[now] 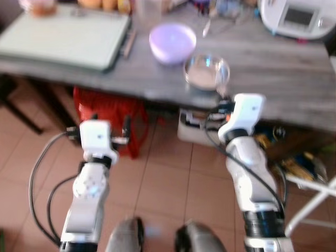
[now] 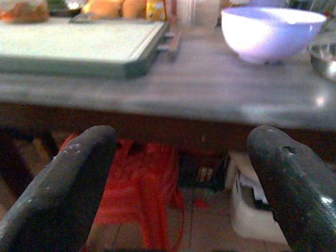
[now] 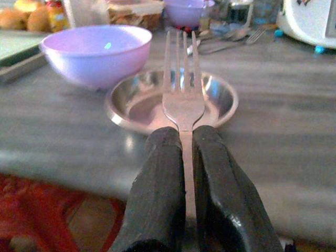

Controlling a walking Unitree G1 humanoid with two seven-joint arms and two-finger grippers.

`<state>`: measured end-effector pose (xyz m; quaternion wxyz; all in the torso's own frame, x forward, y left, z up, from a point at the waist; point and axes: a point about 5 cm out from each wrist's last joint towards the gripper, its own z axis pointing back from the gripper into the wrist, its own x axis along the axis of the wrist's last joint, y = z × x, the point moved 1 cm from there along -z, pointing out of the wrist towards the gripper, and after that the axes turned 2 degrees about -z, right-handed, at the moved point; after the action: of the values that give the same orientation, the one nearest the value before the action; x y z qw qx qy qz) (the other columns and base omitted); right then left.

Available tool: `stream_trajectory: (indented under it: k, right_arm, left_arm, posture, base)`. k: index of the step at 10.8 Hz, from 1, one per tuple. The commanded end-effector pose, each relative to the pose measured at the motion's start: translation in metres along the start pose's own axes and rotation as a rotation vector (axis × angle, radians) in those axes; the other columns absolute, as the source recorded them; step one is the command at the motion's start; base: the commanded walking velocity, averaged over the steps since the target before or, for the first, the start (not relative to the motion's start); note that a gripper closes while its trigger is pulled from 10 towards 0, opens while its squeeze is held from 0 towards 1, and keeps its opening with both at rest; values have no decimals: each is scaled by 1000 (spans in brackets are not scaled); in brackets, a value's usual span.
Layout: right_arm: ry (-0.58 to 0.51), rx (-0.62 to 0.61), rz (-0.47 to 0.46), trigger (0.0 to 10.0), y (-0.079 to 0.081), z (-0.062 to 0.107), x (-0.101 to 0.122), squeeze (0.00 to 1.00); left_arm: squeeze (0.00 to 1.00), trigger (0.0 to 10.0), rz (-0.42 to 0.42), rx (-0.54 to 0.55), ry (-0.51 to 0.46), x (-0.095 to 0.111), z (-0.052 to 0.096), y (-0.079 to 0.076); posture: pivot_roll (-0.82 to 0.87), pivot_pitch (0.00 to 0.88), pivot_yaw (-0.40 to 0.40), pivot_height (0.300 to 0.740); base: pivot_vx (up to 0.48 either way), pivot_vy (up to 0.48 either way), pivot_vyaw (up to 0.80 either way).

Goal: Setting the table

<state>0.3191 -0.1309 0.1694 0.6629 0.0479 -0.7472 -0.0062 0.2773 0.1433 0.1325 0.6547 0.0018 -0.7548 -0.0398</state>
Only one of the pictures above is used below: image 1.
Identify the white rice cooker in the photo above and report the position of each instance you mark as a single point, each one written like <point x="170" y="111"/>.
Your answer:
<point x="296" y="18"/>

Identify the wooden chopsticks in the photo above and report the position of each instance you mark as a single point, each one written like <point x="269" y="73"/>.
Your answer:
<point x="128" y="43"/>

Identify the purple plastic bowl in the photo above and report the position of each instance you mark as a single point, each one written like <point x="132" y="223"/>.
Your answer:
<point x="172" y="43"/>

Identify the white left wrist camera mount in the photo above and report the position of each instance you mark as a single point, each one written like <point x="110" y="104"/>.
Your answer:
<point x="97" y="139"/>

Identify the red plastic stool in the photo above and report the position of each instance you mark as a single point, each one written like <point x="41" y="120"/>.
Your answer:
<point x="107" y="113"/>

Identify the clear glass bowl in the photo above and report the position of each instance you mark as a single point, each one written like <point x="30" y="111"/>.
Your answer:
<point x="206" y="73"/>

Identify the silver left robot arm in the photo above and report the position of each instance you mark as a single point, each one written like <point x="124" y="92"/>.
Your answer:
<point x="86" y="205"/>

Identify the pale green tray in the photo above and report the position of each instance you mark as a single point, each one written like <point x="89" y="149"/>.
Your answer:
<point x="58" y="39"/>

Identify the white storage box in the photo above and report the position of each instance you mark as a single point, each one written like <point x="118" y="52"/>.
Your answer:
<point x="191" y="128"/>

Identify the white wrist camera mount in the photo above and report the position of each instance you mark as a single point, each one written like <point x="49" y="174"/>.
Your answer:
<point x="97" y="139"/>
<point x="245" y="113"/>

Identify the orange fruits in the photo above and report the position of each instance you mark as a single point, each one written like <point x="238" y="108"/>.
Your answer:
<point x="105" y="4"/>

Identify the white folding table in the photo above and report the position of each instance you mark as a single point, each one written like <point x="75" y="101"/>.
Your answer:
<point x="310" y="184"/>

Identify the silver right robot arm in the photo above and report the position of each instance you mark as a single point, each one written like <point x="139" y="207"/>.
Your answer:
<point x="252" y="173"/>

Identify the pink bowl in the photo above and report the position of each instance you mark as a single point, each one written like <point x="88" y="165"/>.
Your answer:
<point x="38" y="6"/>

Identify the grey robot foot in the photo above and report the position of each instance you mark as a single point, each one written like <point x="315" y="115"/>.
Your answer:
<point x="125" y="236"/>
<point x="202" y="239"/>

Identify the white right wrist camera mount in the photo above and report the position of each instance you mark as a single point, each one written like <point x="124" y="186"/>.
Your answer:
<point x="245" y="113"/>

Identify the yellow and blue bag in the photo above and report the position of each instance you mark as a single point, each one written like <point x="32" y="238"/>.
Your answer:
<point x="302" y="163"/>

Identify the grey right robot foot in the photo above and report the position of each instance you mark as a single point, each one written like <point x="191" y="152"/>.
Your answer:
<point x="202" y="239"/>

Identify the dark table leg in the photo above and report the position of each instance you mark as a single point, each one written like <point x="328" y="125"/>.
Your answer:
<point x="18" y="107"/>

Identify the clear plastic cup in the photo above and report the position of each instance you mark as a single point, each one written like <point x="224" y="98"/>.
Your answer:
<point x="149" y="11"/>

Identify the grey left robot foot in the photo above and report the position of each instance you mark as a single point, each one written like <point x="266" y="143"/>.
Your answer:
<point x="125" y="236"/>

